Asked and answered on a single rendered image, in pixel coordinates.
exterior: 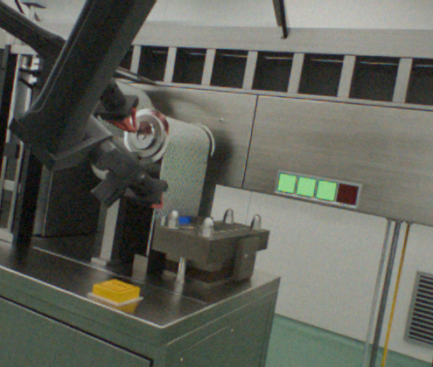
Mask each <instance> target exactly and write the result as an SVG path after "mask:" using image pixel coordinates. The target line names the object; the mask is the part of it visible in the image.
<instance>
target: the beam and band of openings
mask: <svg viewBox="0 0 433 367"><path fill-rule="evenodd" d="M34 23H38V24H40V25H41V26H42V27H44V28H46V29H49V30H51V31H56V32H57V33H58V34H59V35H62V36H64V37H65V38H66V39H67V38H68V36H69V35H70V33H71V30H72V29H73V26H74V24H75V23H40V22H34ZM287 32H288V37H287V38H286V39H280V37H281V36H283V29H282V27H264V26H226V25H189V24H143V26H142V28H141V29H140V30H139V32H138V34H137V35H136V37H135V39H134V41H133V42H132V45H131V47H130V48H129V49H128V50H127V52H126V54H125V56H124V58H123V59H122V61H121V63H120V65H119V67H121V68H124V69H126V70H128V71H130V72H133V73H137V74H139V75H141V76H144V78H149V79H151V80H155V81H156V84H154V86H163V87H178V88H187V89H195V90H212V91H220V92H228V93H244V94H253V95H257V96H260V95H261V96H276V97H285V98H293V99H302V100H317V101H326V102H342V103H351V104H359V105H367V106H376V107H391V108H407V109H415V110H424V111H433V30H415V29H377V28H366V29H340V28H302V27H287ZM167 52H168V53H167ZM195 53H198V54H195ZM225 55H226V56H225ZM238 56H241V57H238ZM268 58H269V59H268ZM311 59H313V60H311ZM325 60H328V61H325ZM339 61H341V62H339ZM368 63H371V64H368ZM383 64H385V65H383ZM397 65H398V66H397Z"/></svg>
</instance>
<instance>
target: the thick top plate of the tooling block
mask: <svg viewBox="0 0 433 367"><path fill-rule="evenodd" d="M201 226H202V225H195V224H192V223H187V224H179V225H178V229H177V230H175V229H169V228H166V227H164V225H156V228H155V232H154V238H153V242H152V247H151V249H152V250H158V251H160V252H163V253H168V254H170V255H173V256H178V257H181V258H184V259H188V260H192V261H194V262H199V263H202V264H206V265H207V264H211V263H213V262H219V261H223V260H228V259H231V258H234V257H236V254H237V245H238V240H239V239H243V238H252V237H255V238H259V243H258V247H257V252H258V251H261V250H267V249H268V240H269V232H270V231H268V230H265V229H262V228H261V230H260V231H259V230H254V229H250V228H249V227H250V225H243V224H239V223H235V222H234V223H233V224H229V223H225V222H222V220H214V221H213V237H212V238H206V237H202V236H199V228H200V227H201Z"/></svg>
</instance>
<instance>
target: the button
mask: <svg viewBox="0 0 433 367"><path fill-rule="evenodd" d="M139 289H140V288H139V287H134V286H132V285H130V284H128V283H126V282H123V281H120V280H108V281H104V282H101V283H97V284H94V289H93V294H95V295H97V296H99V297H101V298H103V299H108V300H110V301H113V302H115V303H118V304H119V303H121V302H124V301H128V300H131V299H136V298H138V294H139Z"/></svg>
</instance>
